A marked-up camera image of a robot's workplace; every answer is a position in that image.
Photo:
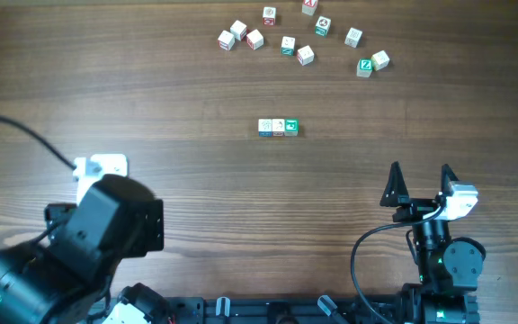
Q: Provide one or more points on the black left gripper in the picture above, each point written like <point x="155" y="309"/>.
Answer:
<point x="53" y="212"/>

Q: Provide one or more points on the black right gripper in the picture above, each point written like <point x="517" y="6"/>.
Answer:
<point x="414" y="206"/>

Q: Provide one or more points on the green letter block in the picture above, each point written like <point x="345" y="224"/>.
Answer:
<point x="291" y="128"/>

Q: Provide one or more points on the blue-sided white block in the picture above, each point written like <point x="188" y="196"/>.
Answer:
<point x="265" y="127"/>

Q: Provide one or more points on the plain number one block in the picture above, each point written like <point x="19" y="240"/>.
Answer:
<point x="305" y="55"/>

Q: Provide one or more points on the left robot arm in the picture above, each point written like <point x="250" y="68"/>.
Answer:
<point x="58" y="276"/>

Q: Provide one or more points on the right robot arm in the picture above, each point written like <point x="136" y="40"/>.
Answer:
<point x="448" y="267"/>

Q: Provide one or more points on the green Z block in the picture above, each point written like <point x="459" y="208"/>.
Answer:
<point x="364" y="67"/>

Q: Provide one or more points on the yellow turtle block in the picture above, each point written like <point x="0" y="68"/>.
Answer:
<point x="380" y="60"/>

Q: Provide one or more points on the blue K block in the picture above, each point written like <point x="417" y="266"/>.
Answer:
<point x="353" y="37"/>

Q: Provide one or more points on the green ladybug block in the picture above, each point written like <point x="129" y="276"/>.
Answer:
<point x="322" y="26"/>

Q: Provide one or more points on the green N block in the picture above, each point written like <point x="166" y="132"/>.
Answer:
<point x="287" y="46"/>

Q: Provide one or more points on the red X block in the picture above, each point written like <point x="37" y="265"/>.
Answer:
<point x="309" y="7"/>

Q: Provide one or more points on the red animal sketch block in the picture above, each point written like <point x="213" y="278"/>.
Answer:
<point x="255" y="39"/>

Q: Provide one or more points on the red Q block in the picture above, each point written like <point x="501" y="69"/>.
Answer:
<point x="269" y="16"/>

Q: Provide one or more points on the red-edged white block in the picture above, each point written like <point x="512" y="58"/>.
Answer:
<point x="239" y="30"/>

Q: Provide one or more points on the red Z white block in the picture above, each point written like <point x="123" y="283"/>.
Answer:
<point x="226" y="40"/>

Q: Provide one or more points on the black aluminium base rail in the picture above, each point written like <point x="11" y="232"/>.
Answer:
<point x="352" y="310"/>

